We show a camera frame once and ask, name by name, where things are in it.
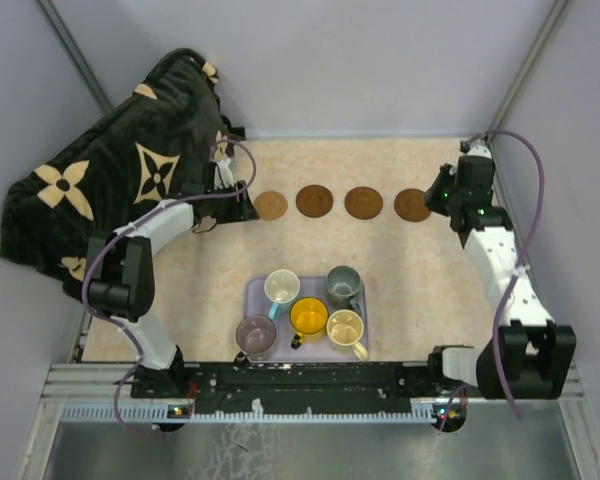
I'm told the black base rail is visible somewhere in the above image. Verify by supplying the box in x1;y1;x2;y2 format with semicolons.
129;359;481;415

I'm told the light woven rattan coaster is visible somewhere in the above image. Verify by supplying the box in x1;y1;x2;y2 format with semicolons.
254;191;288;221

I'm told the dark wooden coaster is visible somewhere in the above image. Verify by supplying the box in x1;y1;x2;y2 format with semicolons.
295;184;334;218

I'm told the purple glass mug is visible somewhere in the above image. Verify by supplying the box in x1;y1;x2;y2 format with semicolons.
234;315;278;363

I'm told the grey ceramic mug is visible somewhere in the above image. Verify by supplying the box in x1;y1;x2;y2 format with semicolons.
325;265;363;316

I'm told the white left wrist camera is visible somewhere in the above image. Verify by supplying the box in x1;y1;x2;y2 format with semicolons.
214;157;236;189

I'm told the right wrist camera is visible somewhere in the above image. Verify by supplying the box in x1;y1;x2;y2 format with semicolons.
460;139;493;160

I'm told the black floral blanket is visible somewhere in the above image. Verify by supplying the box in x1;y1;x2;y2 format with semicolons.
0;48;244;300

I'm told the white mug blue handle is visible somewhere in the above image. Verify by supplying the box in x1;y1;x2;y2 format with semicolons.
264;269;301;320

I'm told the dark woven rattan coaster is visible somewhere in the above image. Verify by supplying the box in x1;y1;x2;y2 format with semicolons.
191;217;218;235

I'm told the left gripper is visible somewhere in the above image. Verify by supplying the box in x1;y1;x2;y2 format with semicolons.
205;180;259;224

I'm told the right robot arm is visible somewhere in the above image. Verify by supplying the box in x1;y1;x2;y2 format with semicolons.
425;147;577;399

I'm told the cream mug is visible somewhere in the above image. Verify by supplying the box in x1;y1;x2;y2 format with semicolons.
326;310;369;362

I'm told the brown wooden coaster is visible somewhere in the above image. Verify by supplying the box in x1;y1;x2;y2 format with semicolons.
345;186;384;220

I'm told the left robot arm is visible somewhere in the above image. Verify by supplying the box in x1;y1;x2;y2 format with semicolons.
81;172;258;397

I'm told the yellow mug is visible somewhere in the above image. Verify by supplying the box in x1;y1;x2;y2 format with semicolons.
290;297;329;350

